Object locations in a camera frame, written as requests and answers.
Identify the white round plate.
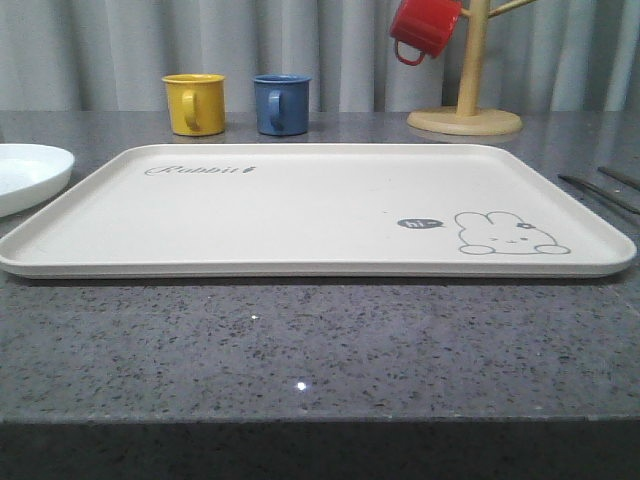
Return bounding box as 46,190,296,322
1,143,75,217

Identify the grey curtain backdrop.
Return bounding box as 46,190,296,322
1,1,639,113

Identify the yellow enamel mug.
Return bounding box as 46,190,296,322
162,74,226,136

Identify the cream rabbit serving tray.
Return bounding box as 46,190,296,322
1,143,636,278

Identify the wooden mug tree stand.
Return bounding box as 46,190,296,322
407,0,529,136

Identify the silver metal fork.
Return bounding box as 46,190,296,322
557,174,640,215

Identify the red enamel mug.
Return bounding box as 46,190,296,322
390,0,463,66

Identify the blue enamel mug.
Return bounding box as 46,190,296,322
253,74,311,136

